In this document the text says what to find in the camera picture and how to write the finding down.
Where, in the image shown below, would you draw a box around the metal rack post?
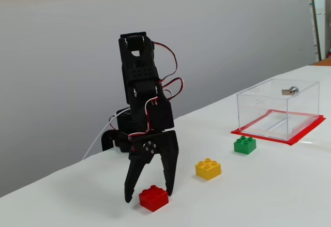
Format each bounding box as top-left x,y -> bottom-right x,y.
309,0 -> 323,62

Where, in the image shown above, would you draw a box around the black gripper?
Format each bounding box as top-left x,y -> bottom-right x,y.
124,94 -> 180,204

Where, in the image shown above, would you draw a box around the white cable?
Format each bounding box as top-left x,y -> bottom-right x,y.
82,110 -> 122,160

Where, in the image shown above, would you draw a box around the red lego brick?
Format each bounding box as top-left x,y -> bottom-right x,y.
139,185 -> 169,213

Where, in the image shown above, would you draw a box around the yellow lego brick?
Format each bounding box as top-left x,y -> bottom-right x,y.
195,158 -> 222,181

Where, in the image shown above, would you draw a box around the red white black servo wires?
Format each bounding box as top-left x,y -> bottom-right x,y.
128,42 -> 186,142

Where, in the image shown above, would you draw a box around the silver box lock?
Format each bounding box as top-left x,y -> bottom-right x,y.
281,86 -> 299,96

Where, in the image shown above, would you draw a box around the green lego brick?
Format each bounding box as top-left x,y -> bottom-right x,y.
233,135 -> 257,155

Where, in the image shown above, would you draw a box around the red tape frame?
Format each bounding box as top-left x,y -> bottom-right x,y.
231,109 -> 326,147

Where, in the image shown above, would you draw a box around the transparent plastic box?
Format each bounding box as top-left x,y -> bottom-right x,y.
236,78 -> 320,142

